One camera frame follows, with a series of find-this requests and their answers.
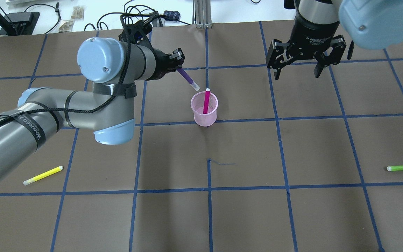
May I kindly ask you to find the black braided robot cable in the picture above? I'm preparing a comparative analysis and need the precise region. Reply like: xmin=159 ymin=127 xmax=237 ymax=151
xmin=0 ymin=42 xmax=132 ymax=139

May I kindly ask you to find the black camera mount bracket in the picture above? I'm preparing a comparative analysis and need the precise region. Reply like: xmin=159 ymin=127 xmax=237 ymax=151
xmin=118 ymin=13 xmax=155 ymax=48

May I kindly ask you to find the yellow pen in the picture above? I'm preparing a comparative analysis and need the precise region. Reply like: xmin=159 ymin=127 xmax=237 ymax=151
xmin=23 ymin=166 xmax=64 ymax=186

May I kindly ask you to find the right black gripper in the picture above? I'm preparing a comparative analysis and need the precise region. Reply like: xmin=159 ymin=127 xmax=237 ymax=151
xmin=267 ymin=16 xmax=347 ymax=80

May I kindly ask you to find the aluminium frame post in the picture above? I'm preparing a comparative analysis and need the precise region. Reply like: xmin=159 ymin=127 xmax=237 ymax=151
xmin=192 ymin=0 xmax=212 ymax=29

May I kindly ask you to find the pink mesh cup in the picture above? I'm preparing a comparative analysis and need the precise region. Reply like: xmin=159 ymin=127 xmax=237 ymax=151
xmin=190 ymin=88 xmax=219 ymax=127

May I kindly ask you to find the purple pen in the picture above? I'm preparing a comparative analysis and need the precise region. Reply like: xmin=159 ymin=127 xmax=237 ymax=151
xmin=177 ymin=68 xmax=200 ymax=91

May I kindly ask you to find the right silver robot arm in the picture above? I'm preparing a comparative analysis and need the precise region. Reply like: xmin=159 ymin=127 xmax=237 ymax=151
xmin=266 ymin=0 xmax=403 ymax=79

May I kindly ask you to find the pink pen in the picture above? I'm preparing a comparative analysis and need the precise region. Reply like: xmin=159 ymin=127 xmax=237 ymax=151
xmin=203 ymin=88 xmax=211 ymax=114

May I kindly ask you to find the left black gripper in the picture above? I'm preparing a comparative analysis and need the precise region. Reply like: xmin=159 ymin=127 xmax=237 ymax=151
xmin=153 ymin=48 xmax=185 ymax=80

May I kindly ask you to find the black power adapter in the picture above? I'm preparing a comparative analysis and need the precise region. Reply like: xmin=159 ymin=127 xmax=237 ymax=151
xmin=163 ymin=10 xmax=181 ymax=21

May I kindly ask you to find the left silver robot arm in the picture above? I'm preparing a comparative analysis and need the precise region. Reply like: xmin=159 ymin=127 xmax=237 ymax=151
xmin=0 ymin=37 xmax=185 ymax=181

